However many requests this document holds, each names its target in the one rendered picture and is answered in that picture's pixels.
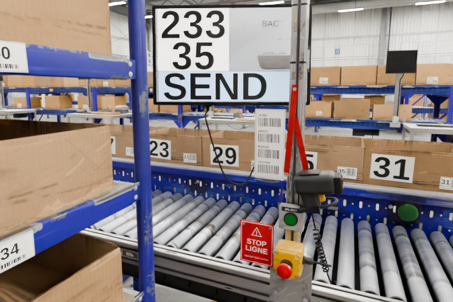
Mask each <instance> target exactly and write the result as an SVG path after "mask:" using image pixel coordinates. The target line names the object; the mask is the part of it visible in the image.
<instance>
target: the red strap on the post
mask: <svg viewBox="0 0 453 302"><path fill-rule="evenodd" d="M297 93H298V85H292V90H291V103H290V111H289V124H288V131H287V139H286V152H285V159H284V172H283V173H289V171H290V164H291V151H292V145H293V132H294V130H295V135H296V139H297V145H298V149H299V154H300V158H301V164H302V167H303V170H309V166H308V162H307V157H306V153H305V147H304V144H303V138H302V135H301V129H300V125H299V120H298V117H295V112H296V105H297Z"/></svg>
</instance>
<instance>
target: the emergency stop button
mask: <svg viewBox="0 0 453 302"><path fill-rule="evenodd" d="M276 271H277V274H278V275H279V277H281V278H283V279H288V278H290V277H291V275H292V269H291V267H290V266H289V265H288V264H286V263H281V264H279V265H278V266H277V268H276Z"/></svg>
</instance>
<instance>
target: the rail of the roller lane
mask: <svg viewBox="0 0 453 302"><path fill-rule="evenodd" d="M79 233H83V234H86V235H90V236H93V237H96V238H99V239H103V240H105V241H109V242H111V243H116V244H118V245H119V246H120V251H121V261H122V262H126V263H128V264H133V265H137V266H139V265H138V240H137V239H132V238H129V237H123V236H120V235H114V234H111V233H106V232H102V231H97V230H94V229H89V228H87V229H84V230H82V231H80V232H79ZM154 270H155V271H159V272H163V273H166V274H170V275H173V276H178V277H181V278H185V279H188V280H192V281H196V282H200V283H203V284H207V285H210V286H215V287H218V288H220V289H225V290H228V291H232V292H235V293H240V294H242V295H247V296H250V297H255V298H257V299H262V300H265V301H269V298H270V271H269V270H266V269H262V268H257V267H253V266H248V265H245V264H240V263H237V262H231V261H228V260H222V259H219V258H214V257H210V256H206V255H202V254H198V253H193V252H190V251H184V250H181V249H175V248H172V247H167V246H164V245H158V244H155V243H154ZM311 302H405V301H399V300H396V299H391V298H387V297H382V296H379V295H373V294H370V293H364V292H361V291H356V290H353V289H347V288H344V287H341V286H335V285H332V284H326V283H323V282H318V281H314V280H312V289H311Z"/></svg>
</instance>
